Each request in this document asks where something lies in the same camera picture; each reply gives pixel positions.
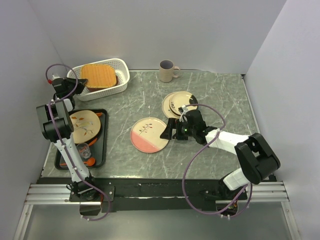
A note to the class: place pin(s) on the aluminium rail frame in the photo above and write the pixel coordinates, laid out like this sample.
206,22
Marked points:
58,194

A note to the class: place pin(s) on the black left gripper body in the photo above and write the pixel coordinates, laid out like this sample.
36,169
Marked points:
71,84

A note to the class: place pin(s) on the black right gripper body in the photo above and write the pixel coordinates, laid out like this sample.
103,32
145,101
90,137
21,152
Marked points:
184,130

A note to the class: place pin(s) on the large cream and blue plate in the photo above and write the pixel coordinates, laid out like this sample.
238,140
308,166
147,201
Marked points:
166,108

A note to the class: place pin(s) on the cream and pink plate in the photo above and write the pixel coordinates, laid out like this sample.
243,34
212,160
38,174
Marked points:
145,135

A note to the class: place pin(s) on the woven bamboo square tray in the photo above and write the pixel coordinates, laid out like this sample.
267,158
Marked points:
99,75

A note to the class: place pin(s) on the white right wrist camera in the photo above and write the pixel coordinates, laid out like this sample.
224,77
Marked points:
183,110

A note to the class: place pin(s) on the orange plastic spoon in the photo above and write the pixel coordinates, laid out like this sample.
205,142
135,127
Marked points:
89,162

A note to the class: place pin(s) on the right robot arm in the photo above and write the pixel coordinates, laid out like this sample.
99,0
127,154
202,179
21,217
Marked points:
256,158

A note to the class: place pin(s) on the clear glass cup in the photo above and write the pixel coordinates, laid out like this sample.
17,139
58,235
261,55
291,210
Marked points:
84,150

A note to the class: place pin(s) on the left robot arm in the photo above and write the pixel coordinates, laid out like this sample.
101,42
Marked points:
56,126

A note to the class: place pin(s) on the beige bird pattern plate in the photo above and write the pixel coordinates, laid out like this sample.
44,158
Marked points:
86,125

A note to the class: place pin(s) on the black rectangular tray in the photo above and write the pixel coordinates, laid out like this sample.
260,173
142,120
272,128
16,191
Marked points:
98,150

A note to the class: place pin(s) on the beige ceramic mug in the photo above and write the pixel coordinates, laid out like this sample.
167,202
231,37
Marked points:
168,71

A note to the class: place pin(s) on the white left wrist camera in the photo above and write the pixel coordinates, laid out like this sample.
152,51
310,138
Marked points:
54,77

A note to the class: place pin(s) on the pink dotted scalloped plate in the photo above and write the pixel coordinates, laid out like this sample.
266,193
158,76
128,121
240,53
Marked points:
92,89

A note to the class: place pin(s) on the white perforated plastic bin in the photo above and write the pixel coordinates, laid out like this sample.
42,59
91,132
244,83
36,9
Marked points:
122,76

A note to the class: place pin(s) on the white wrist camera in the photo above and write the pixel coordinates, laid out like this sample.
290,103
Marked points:
54,77
183,110

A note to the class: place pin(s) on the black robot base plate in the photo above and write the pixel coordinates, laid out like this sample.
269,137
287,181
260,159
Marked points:
138,194

